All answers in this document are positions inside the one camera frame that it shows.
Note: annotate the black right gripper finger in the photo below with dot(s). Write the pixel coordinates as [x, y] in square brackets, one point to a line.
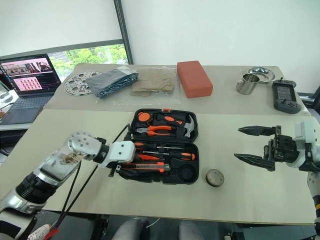
[257, 130]
[255, 161]

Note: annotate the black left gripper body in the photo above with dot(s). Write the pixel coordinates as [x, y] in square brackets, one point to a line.
[115, 170]

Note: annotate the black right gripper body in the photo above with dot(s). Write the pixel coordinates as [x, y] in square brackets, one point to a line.
[282, 148]

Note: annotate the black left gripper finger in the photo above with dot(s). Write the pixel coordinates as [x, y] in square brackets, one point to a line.
[132, 175]
[137, 158]

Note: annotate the small orange screwdriver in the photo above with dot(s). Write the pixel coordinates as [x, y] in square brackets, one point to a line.
[148, 157]

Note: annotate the black orange utility knife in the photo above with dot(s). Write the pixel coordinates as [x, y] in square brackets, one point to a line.
[150, 166]

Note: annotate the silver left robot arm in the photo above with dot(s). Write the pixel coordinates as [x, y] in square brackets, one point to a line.
[62, 160]

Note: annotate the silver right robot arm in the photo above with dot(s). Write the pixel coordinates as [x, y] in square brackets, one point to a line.
[315, 195]

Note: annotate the black tool case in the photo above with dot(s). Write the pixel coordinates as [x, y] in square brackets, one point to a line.
[186, 172]

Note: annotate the orange black tape measure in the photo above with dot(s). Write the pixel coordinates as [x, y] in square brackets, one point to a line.
[144, 117]

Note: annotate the grey tape roll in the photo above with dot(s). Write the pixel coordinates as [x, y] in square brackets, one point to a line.
[215, 181]

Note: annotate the black handheld device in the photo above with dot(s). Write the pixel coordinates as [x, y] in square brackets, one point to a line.
[286, 96]

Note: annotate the stainless steel cup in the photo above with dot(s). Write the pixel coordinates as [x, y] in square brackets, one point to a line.
[247, 86]

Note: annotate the grey rounded shape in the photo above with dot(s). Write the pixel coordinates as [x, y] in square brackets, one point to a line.
[130, 231]

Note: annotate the stainless steel bowl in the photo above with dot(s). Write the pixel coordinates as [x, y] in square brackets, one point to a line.
[265, 73]

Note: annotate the black chair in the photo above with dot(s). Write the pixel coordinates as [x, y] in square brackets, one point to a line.
[311, 98]

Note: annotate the clear plastic bag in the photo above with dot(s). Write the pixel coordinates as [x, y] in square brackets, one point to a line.
[170, 97]

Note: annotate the beige folded cloth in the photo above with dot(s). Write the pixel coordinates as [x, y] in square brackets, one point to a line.
[153, 83]

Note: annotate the dark blue folded cloth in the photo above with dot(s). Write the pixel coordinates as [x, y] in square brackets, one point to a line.
[112, 83]

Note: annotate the orange red rectangular block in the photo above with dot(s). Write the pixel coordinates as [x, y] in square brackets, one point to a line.
[195, 80]

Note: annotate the perforated round metal disc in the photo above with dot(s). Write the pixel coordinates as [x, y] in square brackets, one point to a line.
[75, 83]

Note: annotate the light patterned shoe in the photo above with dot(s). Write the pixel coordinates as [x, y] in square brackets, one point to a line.
[40, 232]

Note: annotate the open laptop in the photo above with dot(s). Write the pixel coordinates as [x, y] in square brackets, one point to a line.
[27, 75]

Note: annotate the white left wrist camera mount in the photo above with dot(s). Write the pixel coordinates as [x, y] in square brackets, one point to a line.
[120, 151]

